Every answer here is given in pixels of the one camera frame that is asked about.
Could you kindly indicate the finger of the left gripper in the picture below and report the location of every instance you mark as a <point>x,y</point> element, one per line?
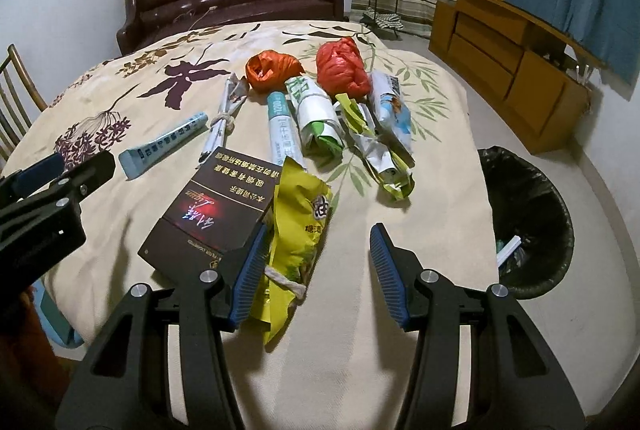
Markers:
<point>67,192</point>
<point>22,183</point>

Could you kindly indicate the floral beige tablecloth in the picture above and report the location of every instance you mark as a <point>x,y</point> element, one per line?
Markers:
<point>342,362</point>

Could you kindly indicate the white green rolled bag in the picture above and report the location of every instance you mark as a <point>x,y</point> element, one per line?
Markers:
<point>318,125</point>

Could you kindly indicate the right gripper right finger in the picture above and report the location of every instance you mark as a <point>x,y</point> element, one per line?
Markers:
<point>398,272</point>

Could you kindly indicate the black trash bin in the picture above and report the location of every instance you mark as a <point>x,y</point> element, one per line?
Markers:
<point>525,203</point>

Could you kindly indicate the orange crumpled plastic bag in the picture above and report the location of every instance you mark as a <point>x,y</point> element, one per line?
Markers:
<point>268,71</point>

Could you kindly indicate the teal white tube packet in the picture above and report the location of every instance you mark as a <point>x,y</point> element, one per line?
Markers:
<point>283,133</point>

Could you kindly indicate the white camel milk powder pouch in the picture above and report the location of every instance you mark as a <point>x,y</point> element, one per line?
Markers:
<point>392,114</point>

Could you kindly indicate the green silver crumpled wrapper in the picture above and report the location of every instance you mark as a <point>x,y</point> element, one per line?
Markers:
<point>386,167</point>

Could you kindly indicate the checkered cloth on stand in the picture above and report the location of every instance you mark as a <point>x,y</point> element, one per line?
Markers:
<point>382,21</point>

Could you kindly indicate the wooden sideboard cabinet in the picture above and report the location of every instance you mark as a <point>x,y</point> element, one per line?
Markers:
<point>532,75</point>

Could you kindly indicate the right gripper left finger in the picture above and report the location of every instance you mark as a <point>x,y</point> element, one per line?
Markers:
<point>241,270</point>

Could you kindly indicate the red crumpled plastic bag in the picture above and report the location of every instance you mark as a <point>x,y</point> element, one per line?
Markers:
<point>340,69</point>

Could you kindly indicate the dark cigarette carton box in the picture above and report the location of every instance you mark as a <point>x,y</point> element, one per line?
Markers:
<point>218,211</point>

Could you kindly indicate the light blue tube wrapper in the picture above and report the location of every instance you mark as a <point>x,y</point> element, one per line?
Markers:
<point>139,159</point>

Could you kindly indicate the wooden chair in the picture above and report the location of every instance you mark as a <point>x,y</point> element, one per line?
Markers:
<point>18,93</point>

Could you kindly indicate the yellow snack bag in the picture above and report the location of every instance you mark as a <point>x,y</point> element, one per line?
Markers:
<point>301,208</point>

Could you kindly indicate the silver wrapper with string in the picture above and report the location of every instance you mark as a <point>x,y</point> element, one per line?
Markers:
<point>233,97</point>

